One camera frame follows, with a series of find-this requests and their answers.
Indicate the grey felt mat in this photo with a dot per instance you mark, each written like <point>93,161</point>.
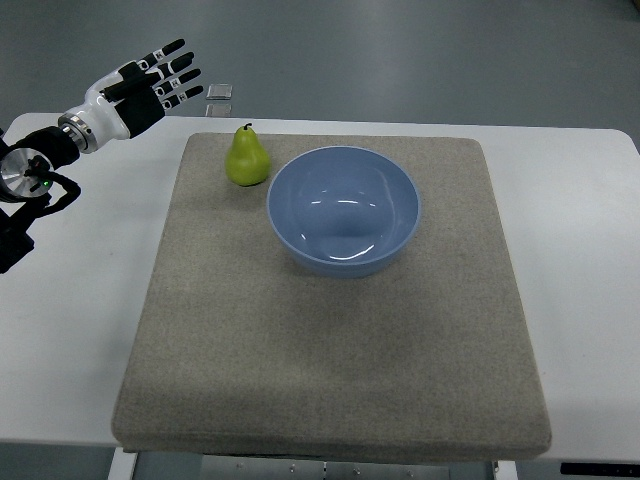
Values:
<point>241,351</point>

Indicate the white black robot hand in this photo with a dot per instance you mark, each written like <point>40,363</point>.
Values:
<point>128,101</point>

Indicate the metal table frame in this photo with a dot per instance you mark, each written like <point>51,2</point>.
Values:
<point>161,466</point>

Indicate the blue bowl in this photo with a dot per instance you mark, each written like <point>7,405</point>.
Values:
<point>343,211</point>

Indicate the green pear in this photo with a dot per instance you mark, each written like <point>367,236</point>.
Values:
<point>247,163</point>

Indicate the lower floor socket plate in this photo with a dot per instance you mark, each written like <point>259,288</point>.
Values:
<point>218,110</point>

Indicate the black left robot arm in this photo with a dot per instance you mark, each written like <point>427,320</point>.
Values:
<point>30,179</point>

